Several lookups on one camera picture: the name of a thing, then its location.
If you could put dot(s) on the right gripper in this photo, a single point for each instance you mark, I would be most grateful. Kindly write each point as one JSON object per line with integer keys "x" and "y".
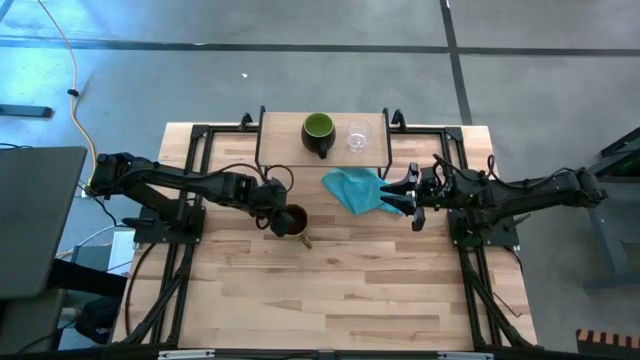
{"x": 432, "y": 192}

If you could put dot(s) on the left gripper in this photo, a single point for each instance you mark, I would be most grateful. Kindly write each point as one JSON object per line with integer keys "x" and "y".
{"x": 267, "y": 197}

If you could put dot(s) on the brown olive ceramic mug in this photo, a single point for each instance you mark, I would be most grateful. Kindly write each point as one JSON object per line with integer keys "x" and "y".
{"x": 300, "y": 222}

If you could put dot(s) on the dark mug with green inside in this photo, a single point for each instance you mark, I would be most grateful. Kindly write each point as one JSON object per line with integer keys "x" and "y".
{"x": 318, "y": 127}

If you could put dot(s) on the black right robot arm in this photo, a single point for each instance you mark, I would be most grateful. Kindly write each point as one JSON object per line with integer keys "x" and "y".
{"x": 525, "y": 195}

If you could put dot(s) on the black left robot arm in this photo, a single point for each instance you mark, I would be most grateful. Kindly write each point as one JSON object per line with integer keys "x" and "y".
{"x": 165, "y": 177}

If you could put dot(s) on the wooden shelf with black legs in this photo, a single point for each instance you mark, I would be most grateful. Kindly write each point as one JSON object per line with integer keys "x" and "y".
{"x": 280, "y": 145}

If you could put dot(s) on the teal cloth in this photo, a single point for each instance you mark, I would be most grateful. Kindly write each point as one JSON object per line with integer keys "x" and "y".
{"x": 357, "y": 190}

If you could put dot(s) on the black hex key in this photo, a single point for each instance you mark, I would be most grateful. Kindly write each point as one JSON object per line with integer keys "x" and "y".
{"x": 506, "y": 304}

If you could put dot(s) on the white box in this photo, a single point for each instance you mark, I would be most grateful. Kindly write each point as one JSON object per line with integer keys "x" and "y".
{"x": 122, "y": 255}

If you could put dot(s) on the grey metal stand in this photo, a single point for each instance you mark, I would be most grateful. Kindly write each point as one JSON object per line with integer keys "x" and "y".
{"x": 607, "y": 240}

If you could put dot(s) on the black bag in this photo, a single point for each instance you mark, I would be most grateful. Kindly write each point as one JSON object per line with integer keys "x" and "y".
{"x": 97, "y": 320}

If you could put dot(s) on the grey side table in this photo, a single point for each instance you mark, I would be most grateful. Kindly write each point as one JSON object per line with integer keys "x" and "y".
{"x": 35, "y": 225}

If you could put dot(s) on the grey chair seat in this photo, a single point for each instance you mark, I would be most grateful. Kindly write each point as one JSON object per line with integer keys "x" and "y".
{"x": 25, "y": 320}

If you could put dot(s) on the black bar on floor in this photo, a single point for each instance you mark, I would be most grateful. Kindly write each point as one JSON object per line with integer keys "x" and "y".
{"x": 25, "y": 111}

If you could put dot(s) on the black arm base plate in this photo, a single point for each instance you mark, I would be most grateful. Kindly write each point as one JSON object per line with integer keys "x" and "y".
{"x": 150, "y": 232}
{"x": 500, "y": 237}

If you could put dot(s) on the black aluminium table frame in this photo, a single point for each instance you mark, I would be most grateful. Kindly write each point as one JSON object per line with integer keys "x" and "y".
{"x": 200, "y": 150}

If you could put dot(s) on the silver bracket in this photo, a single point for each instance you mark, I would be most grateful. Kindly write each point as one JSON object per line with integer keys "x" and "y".
{"x": 185, "y": 354}
{"x": 465, "y": 355}

